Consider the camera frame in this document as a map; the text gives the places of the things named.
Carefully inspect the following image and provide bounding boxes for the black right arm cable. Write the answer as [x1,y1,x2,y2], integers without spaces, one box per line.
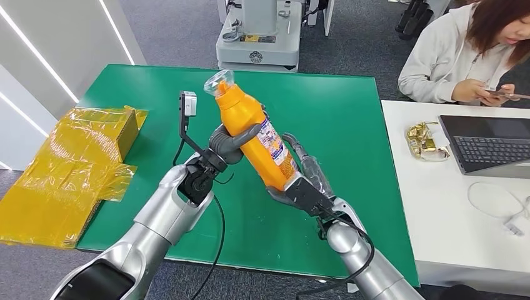
[294,203,376,300]

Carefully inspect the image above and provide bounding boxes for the yellow film-wrapped cardboard box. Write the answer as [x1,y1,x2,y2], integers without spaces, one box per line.
[0,105,149,250]

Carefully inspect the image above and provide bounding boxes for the dark grey laptop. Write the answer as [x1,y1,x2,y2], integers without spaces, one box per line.
[437,114,530,179]

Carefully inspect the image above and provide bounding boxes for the gold foil snack wrapper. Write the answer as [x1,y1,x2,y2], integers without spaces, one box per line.
[404,121,451,163]

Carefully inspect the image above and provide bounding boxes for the orange plastic bottle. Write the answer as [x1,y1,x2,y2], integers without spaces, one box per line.
[202,69,300,193]

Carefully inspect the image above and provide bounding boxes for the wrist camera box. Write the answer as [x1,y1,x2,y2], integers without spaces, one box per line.
[284,174,334,218]
[178,90,208,156]

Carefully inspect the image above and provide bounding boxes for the smartphone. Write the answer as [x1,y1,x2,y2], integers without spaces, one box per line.
[485,89,530,101]

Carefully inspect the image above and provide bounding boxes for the white coiled cable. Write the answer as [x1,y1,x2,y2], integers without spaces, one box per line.
[467,181,530,238]

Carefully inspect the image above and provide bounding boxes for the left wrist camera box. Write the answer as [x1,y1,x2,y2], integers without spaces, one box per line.
[178,90,208,156]

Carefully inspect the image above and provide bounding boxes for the person's right hand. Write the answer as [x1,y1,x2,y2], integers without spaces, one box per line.
[451,78,498,104]

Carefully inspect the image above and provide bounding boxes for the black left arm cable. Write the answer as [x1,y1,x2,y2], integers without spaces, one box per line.
[172,137,227,300]

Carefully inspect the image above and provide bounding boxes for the person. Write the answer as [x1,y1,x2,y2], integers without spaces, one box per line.
[397,0,530,108]

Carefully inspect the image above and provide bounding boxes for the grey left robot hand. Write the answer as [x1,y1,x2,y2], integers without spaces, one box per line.
[208,122,265,166]

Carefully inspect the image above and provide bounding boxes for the black equipment legs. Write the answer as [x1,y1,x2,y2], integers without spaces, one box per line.
[394,0,435,41]

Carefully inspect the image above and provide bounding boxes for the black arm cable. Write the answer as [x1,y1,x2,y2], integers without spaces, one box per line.
[172,137,227,300]
[294,203,376,300]

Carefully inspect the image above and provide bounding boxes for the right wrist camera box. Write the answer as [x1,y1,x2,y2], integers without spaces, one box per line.
[284,174,334,218]

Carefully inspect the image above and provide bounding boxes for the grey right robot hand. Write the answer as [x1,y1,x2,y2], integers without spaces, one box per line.
[266,132,336,208]

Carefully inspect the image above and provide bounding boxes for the person's left hand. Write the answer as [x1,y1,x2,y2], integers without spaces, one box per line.
[488,83,521,108]

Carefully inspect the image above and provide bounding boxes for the white post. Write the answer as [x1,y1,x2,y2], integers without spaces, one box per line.
[322,0,336,38]

